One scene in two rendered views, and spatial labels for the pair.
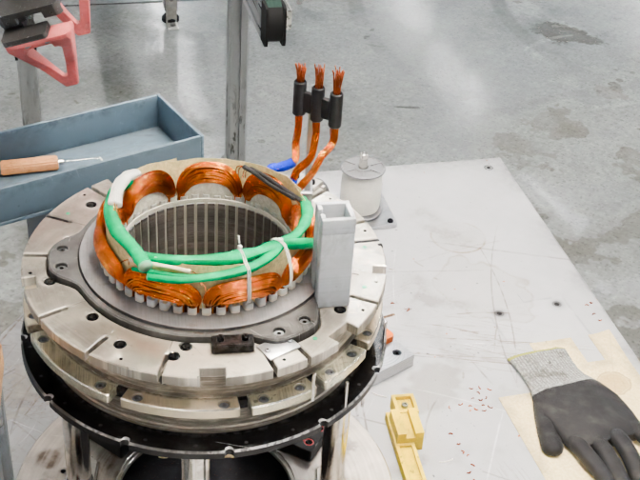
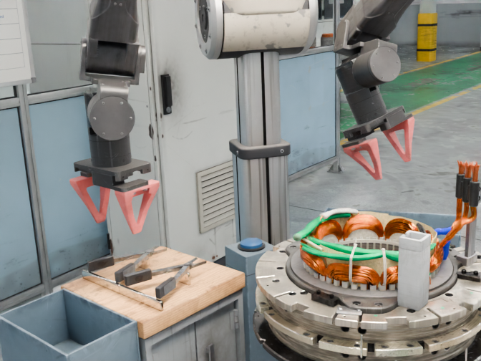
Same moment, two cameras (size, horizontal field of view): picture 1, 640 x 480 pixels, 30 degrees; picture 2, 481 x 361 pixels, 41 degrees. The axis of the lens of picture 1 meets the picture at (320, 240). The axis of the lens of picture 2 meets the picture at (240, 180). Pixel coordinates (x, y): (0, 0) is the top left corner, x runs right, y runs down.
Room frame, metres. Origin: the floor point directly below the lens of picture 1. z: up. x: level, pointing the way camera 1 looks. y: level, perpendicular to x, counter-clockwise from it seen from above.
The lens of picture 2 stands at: (0.22, -0.47, 1.46)
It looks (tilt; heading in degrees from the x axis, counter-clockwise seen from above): 16 degrees down; 53
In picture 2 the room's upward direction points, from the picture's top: 3 degrees counter-clockwise
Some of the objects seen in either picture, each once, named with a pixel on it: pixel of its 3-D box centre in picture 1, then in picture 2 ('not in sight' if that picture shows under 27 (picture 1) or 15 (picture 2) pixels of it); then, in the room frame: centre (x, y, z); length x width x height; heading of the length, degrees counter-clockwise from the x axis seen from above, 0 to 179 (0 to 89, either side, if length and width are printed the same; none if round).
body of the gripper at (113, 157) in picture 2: not in sight; (110, 150); (0.61, 0.37, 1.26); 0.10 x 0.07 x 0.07; 102
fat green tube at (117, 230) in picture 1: (126, 220); (320, 223); (0.82, 0.16, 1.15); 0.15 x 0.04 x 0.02; 11
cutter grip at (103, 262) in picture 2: not in sight; (100, 263); (0.59, 0.39, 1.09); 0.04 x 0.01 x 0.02; 176
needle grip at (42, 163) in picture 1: (29, 165); not in sight; (1.08, 0.32, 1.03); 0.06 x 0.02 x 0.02; 109
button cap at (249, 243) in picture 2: not in sight; (250, 243); (0.88, 0.40, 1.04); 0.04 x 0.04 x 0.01
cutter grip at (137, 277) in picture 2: not in sight; (138, 276); (0.60, 0.31, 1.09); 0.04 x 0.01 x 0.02; 176
